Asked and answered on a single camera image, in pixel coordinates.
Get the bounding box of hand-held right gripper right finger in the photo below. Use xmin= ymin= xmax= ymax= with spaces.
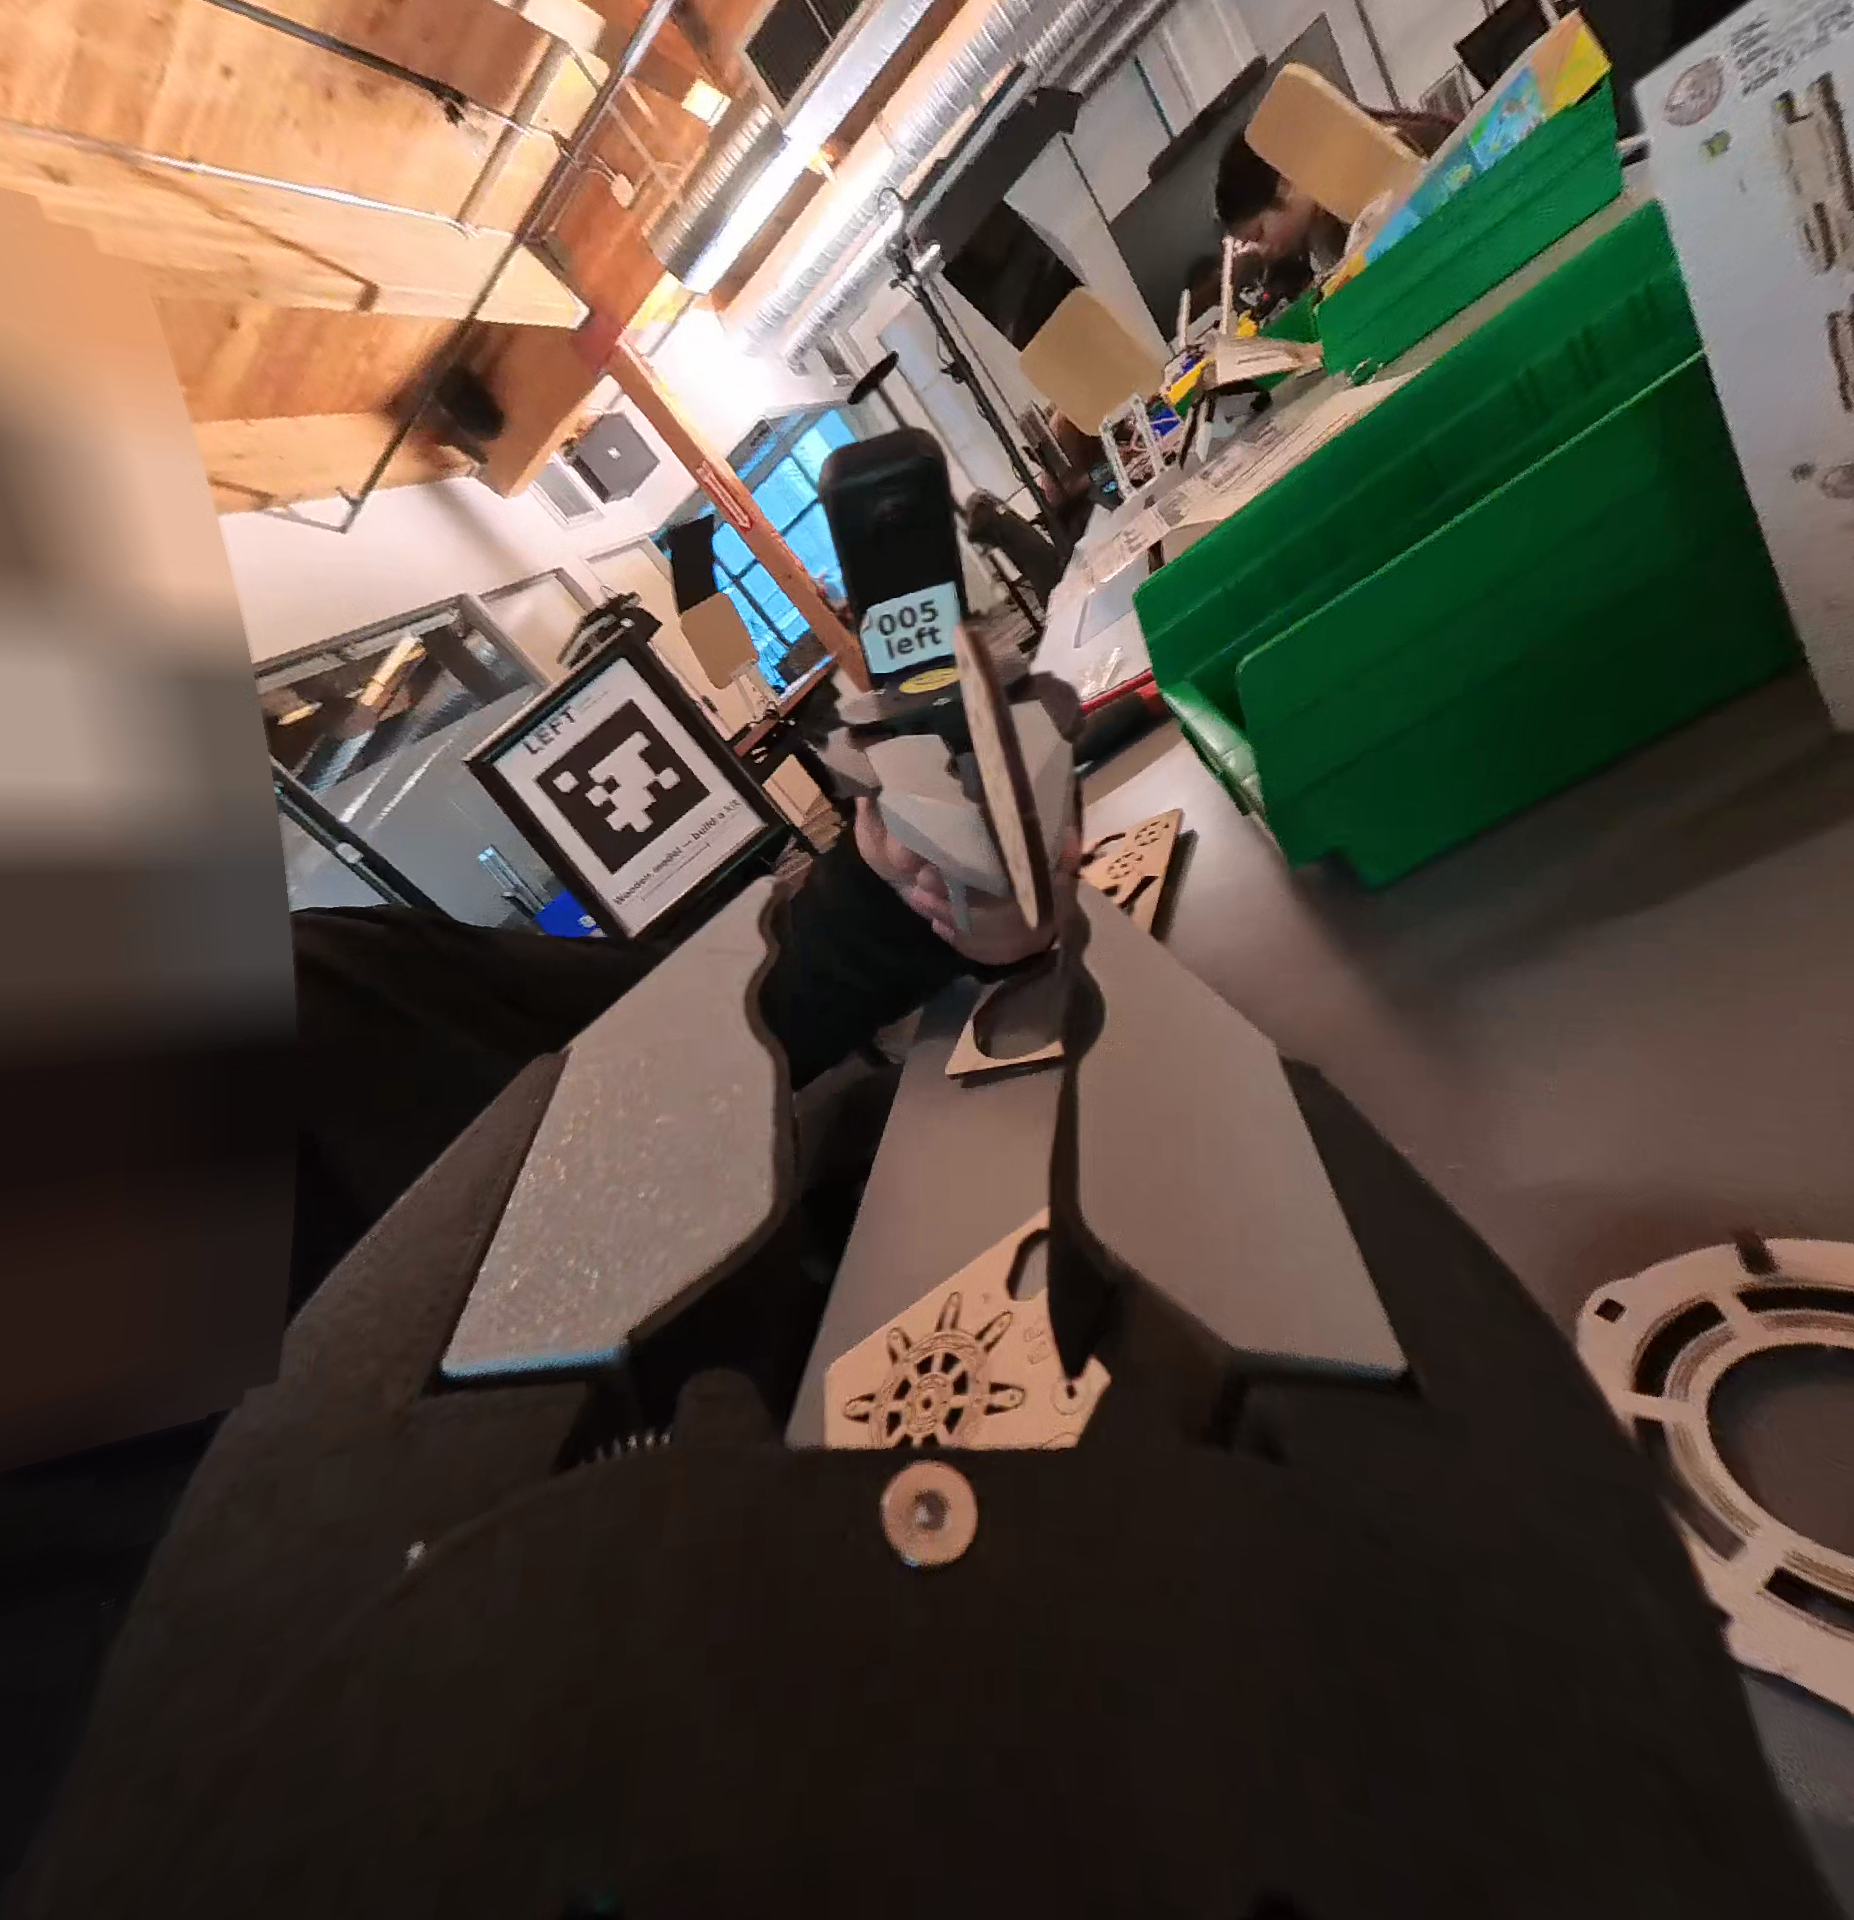
xmin=1045 ymin=896 xmax=1413 ymax=1386

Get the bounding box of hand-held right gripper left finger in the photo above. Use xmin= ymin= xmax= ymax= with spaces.
xmin=437 ymin=876 xmax=802 ymax=1386

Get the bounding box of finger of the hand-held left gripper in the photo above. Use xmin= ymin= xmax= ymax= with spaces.
xmin=867 ymin=739 xmax=1022 ymax=937
xmin=1015 ymin=679 xmax=1090 ymax=906

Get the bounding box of wooden sheet with gears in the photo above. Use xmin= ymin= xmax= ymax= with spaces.
xmin=949 ymin=630 xmax=1063 ymax=937

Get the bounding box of round wooden frame with handle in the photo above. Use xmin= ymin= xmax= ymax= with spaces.
xmin=1574 ymin=1232 xmax=1854 ymax=1728

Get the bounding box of person's left hand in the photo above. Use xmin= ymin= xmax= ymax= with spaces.
xmin=853 ymin=807 xmax=1057 ymax=973

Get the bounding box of window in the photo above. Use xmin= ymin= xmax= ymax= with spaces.
xmin=655 ymin=442 xmax=871 ymax=640

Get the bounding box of wooden sheet with clover cutouts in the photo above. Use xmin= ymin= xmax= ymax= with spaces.
xmin=944 ymin=807 xmax=1193 ymax=1083

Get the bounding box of black softbox light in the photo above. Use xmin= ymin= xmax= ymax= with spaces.
xmin=904 ymin=87 xmax=1087 ymax=355

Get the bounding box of framed marker sign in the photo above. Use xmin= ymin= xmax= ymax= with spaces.
xmin=467 ymin=636 xmax=786 ymax=944

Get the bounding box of wooden sheet with ship wheel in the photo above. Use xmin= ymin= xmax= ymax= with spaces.
xmin=827 ymin=1206 xmax=1117 ymax=1455

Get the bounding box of green plastic bin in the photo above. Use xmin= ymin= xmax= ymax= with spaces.
xmin=1234 ymin=353 xmax=1807 ymax=890
xmin=1134 ymin=199 xmax=1711 ymax=782
xmin=1309 ymin=75 xmax=1624 ymax=384

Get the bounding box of colourful printed box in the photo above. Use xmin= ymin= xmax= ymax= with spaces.
xmin=1377 ymin=13 xmax=1614 ymax=258

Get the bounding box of folded paper instruction sheet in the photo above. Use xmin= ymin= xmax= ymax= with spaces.
xmin=1633 ymin=0 xmax=1854 ymax=734

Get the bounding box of wooden post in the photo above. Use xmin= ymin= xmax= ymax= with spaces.
xmin=608 ymin=342 xmax=876 ymax=696

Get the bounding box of black wall speaker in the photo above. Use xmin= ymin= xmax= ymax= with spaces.
xmin=564 ymin=409 xmax=663 ymax=508

